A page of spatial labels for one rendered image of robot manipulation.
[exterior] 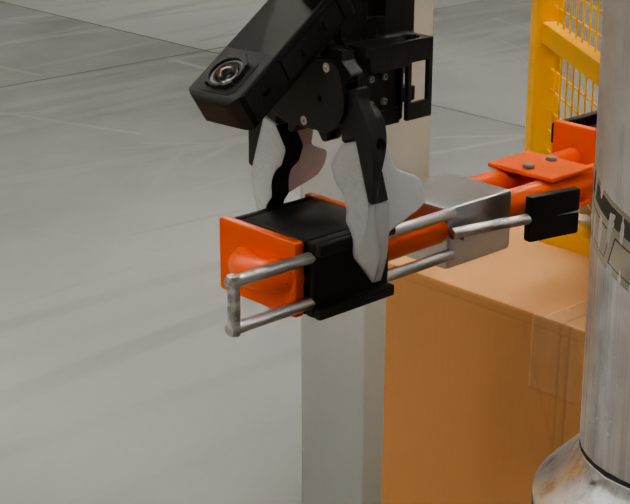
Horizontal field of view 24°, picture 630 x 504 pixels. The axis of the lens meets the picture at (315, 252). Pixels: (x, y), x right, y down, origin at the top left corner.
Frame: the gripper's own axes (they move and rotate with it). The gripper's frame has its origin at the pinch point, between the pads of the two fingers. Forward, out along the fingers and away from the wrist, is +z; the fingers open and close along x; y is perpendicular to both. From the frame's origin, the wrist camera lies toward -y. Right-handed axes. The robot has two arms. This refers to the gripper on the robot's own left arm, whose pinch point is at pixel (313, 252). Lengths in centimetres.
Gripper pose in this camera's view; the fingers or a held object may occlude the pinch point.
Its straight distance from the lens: 94.9
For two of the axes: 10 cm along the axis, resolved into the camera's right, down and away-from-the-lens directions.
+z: 0.0, 9.4, 3.4
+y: 7.2, -2.3, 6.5
